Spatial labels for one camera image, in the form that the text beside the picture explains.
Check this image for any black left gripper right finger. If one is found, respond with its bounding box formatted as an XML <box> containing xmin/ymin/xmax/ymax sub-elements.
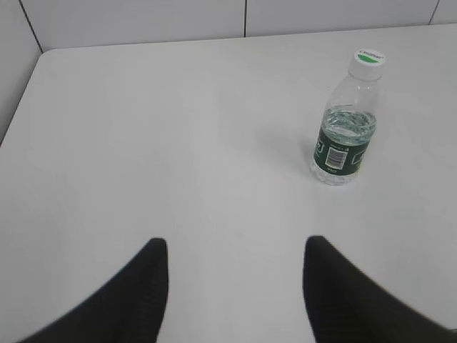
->
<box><xmin>303</xmin><ymin>236</ymin><xmax>456</xmax><ymax>342</ymax></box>

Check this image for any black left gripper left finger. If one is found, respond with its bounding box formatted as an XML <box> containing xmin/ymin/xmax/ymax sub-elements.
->
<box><xmin>22</xmin><ymin>238</ymin><xmax>169</xmax><ymax>342</ymax></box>

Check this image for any clear Cestbon water bottle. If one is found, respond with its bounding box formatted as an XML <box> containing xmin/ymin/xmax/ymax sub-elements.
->
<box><xmin>309</xmin><ymin>69</ymin><xmax>380</xmax><ymax>187</ymax></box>

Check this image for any white green bottle cap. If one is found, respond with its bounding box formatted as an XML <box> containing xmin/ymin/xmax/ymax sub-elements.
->
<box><xmin>348</xmin><ymin>49</ymin><xmax>386</xmax><ymax>81</ymax></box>

